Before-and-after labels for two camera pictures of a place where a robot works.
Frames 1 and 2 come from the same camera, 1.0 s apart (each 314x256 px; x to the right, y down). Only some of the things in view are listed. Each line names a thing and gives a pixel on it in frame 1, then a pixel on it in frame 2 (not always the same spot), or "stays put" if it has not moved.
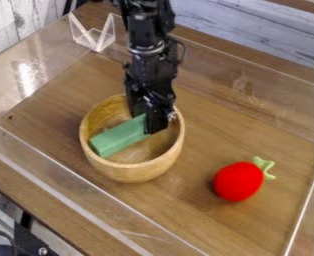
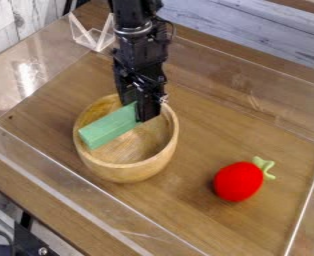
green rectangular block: x=119 y=137 to x=116 y=121
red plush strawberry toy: x=240 y=179 stays put
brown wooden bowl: x=143 y=161 stays put
